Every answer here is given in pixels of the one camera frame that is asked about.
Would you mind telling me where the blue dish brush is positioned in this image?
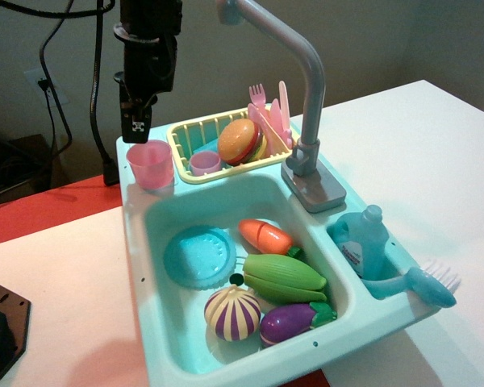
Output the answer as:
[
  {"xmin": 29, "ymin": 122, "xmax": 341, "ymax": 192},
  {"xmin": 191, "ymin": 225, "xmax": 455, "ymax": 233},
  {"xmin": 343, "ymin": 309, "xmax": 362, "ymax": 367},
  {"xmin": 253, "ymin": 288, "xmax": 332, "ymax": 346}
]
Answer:
[{"xmin": 362, "ymin": 260, "xmax": 461, "ymax": 309}]

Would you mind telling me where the blue dish soap bottle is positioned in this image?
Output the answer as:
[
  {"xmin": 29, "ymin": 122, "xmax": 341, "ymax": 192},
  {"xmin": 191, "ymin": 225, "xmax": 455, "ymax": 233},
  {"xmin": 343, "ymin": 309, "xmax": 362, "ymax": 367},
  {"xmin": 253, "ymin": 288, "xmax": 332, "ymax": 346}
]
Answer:
[{"xmin": 329, "ymin": 205, "xmax": 389, "ymax": 281}]

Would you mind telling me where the black power cable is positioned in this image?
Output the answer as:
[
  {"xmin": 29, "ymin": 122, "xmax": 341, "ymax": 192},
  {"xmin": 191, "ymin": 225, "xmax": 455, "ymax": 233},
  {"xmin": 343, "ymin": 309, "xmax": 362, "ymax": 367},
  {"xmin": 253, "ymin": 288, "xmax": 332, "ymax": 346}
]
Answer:
[{"xmin": 38, "ymin": 0, "xmax": 74, "ymax": 190}]

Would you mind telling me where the green toy corn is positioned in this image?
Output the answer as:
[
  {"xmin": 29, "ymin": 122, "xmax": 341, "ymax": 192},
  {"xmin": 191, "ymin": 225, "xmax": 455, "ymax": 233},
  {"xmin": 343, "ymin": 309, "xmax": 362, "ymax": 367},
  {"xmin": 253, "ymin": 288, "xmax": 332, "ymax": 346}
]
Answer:
[{"xmin": 243, "ymin": 254, "xmax": 328, "ymax": 304}]

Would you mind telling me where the purple toy eggplant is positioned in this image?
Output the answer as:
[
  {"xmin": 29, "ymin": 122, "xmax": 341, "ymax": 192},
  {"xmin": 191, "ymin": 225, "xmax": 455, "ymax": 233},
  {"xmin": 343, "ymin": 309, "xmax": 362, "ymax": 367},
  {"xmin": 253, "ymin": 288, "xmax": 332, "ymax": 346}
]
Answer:
[{"xmin": 260, "ymin": 302, "xmax": 338, "ymax": 347}]

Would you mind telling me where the toy hamburger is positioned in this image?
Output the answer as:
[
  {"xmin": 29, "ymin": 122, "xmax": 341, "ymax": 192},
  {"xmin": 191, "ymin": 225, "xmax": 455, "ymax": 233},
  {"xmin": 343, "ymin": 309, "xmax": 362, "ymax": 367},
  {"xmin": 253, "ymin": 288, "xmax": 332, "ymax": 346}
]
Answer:
[{"xmin": 217, "ymin": 119, "xmax": 267, "ymax": 166}]

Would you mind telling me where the large pink plastic cup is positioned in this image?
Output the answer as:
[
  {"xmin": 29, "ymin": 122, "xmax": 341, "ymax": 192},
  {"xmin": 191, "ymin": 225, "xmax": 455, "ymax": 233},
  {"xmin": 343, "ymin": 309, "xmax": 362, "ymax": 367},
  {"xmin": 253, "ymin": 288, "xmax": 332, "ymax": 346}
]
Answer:
[{"xmin": 127, "ymin": 139, "xmax": 174, "ymax": 190}]

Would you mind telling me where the striped toy onion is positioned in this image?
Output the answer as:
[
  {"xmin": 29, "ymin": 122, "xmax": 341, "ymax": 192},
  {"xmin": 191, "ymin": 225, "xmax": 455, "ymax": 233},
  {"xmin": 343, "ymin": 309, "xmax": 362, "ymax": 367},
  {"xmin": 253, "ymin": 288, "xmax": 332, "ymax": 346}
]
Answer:
[{"xmin": 203, "ymin": 285, "xmax": 261, "ymax": 342}]

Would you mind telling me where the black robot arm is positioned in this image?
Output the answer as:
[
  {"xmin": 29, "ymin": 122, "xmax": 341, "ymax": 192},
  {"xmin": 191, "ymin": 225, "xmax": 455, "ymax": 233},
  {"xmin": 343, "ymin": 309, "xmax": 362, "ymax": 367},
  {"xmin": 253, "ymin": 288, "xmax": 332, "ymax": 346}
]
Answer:
[{"xmin": 114, "ymin": 1, "xmax": 182, "ymax": 144}]

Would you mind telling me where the pink toy fork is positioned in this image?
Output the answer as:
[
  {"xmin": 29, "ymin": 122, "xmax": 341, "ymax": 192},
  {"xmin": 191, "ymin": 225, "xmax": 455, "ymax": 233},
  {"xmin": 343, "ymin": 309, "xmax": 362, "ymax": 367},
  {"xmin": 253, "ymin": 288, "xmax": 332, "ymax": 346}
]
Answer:
[{"xmin": 249, "ymin": 83, "xmax": 266, "ymax": 109}]

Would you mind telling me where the yellow dish rack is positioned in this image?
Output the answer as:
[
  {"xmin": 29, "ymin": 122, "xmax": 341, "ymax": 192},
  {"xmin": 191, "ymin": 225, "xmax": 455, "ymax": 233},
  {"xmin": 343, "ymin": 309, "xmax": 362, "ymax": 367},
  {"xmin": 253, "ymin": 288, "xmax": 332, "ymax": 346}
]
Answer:
[{"xmin": 166, "ymin": 107, "xmax": 291, "ymax": 185}]

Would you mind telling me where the small pink plastic cup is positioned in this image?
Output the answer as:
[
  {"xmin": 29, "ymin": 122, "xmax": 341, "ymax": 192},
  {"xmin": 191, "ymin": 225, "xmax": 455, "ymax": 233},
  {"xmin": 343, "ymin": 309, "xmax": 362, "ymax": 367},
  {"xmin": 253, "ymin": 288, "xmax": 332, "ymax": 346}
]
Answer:
[{"xmin": 190, "ymin": 151, "xmax": 221, "ymax": 177}]

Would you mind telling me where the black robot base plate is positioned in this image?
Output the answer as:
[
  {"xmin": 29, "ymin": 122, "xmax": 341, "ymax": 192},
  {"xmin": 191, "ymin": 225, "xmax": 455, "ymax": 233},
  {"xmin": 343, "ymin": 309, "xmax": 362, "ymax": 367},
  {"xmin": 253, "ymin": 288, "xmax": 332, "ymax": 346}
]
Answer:
[{"xmin": 0, "ymin": 285, "xmax": 31, "ymax": 380}]

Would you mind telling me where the pink toy knife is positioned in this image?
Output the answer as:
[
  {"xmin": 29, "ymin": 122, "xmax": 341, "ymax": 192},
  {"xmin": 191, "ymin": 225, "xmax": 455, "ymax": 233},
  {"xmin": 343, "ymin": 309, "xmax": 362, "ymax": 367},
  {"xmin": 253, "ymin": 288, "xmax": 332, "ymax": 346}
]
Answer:
[{"xmin": 278, "ymin": 81, "xmax": 290, "ymax": 131}]

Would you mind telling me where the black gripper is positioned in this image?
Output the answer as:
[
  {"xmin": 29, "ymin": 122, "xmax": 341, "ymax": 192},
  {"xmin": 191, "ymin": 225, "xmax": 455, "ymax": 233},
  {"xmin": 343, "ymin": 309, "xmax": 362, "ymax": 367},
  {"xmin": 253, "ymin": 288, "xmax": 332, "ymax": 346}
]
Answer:
[{"xmin": 114, "ymin": 23, "xmax": 177, "ymax": 144}]

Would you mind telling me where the blue toy plate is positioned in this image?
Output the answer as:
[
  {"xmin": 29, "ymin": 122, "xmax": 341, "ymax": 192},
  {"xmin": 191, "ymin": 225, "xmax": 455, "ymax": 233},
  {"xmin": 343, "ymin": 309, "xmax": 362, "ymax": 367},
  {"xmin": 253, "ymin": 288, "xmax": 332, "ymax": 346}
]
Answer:
[{"xmin": 164, "ymin": 225, "xmax": 236, "ymax": 290}]

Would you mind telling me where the pink cutlery holder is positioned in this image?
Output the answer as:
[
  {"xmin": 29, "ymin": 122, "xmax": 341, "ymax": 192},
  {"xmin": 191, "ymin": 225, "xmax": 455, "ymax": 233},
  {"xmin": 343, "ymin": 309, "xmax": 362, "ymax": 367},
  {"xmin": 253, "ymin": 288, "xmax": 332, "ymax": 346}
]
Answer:
[{"xmin": 248, "ymin": 103, "xmax": 296, "ymax": 154}]

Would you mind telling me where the grey toy faucet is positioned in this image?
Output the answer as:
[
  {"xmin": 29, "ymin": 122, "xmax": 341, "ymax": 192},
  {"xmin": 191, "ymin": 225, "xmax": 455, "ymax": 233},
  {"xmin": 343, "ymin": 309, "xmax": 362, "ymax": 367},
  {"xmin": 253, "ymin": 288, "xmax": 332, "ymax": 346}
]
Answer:
[{"xmin": 216, "ymin": 1, "xmax": 346, "ymax": 214}]

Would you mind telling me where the teal toy sink unit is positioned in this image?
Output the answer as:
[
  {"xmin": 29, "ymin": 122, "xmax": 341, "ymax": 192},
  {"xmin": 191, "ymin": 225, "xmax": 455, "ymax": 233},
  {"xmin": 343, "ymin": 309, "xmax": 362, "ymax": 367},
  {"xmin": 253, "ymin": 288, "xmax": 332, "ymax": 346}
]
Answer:
[{"xmin": 116, "ymin": 139, "xmax": 436, "ymax": 386}]

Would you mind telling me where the orange toy carrot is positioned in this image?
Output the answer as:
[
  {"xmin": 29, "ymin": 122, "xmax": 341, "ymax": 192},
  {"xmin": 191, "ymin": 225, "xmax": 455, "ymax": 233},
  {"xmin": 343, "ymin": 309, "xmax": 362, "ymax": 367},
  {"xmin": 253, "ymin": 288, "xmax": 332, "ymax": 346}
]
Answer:
[{"xmin": 238, "ymin": 218, "xmax": 305, "ymax": 260}]

